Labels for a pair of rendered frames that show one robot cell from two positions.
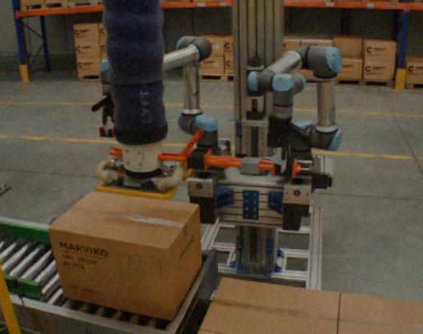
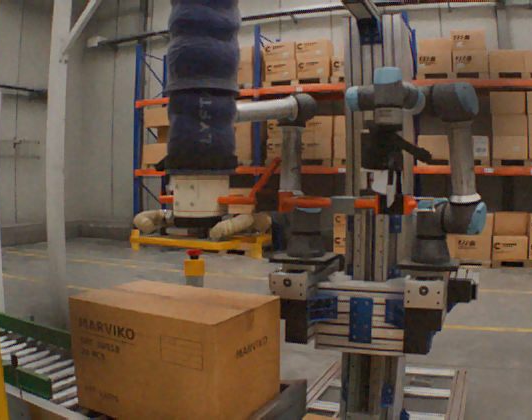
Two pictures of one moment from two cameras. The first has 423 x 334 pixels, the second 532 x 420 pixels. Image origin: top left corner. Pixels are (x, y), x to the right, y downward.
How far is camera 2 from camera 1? 71 cm
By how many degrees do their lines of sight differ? 22
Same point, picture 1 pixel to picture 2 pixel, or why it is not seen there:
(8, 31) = (126, 194)
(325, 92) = (459, 143)
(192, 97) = (289, 173)
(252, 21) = (368, 77)
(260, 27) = not seen: hidden behind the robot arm
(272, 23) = not seen: hidden behind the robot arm
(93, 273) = (115, 368)
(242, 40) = not seen: hidden behind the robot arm
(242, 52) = (356, 115)
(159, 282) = (199, 383)
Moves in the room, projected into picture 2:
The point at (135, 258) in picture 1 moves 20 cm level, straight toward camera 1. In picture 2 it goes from (169, 343) to (157, 366)
